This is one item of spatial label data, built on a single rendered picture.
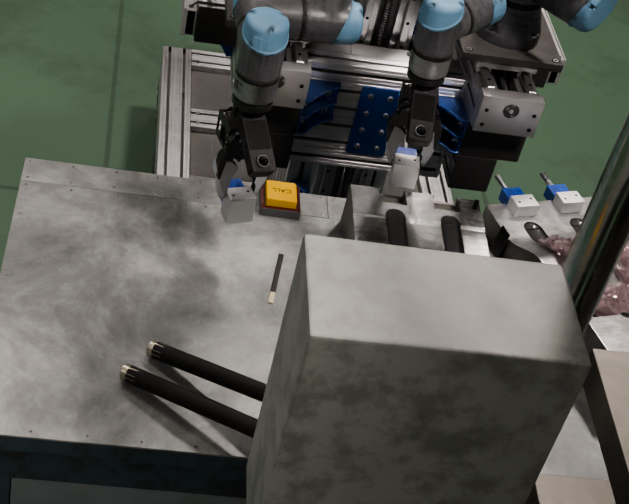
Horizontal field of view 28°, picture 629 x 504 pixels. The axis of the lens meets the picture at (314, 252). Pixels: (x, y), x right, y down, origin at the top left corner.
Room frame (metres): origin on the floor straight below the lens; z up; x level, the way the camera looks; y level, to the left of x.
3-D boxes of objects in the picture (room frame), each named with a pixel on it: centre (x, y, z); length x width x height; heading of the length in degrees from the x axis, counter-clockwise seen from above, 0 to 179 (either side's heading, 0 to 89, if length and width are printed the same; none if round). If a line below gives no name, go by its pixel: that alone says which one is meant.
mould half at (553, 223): (1.90, -0.55, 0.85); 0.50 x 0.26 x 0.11; 29
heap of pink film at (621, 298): (1.90, -0.54, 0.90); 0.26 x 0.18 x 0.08; 29
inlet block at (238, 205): (1.80, 0.18, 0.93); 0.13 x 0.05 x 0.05; 30
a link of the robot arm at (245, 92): (1.79, 0.17, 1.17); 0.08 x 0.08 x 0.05
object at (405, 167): (2.05, -0.13, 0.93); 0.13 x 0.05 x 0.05; 5
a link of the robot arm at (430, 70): (2.02, -0.11, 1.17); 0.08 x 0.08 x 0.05
